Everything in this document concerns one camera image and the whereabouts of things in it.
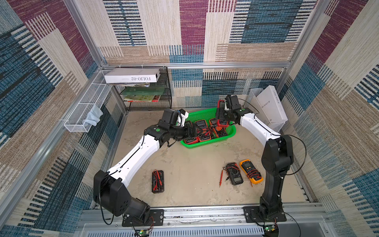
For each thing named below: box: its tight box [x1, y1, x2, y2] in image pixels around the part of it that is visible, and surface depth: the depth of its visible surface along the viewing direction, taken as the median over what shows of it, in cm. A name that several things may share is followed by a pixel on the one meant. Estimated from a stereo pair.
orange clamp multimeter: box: [209, 118, 229, 139], surface depth 104 cm
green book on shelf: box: [121, 85, 166, 103], surface depth 101 cm
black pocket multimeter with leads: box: [151, 169, 165, 194], surface depth 83 cm
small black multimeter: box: [226, 162, 244, 186], surface depth 86 cm
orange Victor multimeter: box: [194, 119, 212, 143], surface depth 98 cm
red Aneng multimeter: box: [184, 136, 201, 145], surface depth 96 cm
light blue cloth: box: [81, 104, 104, 127], surface depth 70 cm
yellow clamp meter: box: [239, 159, 264, 188], surface depth 86 cm
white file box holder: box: [244, 85, 289, 134], surface depth 96 cm
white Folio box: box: [104, 67, 161, 84], surface depth 81 cm
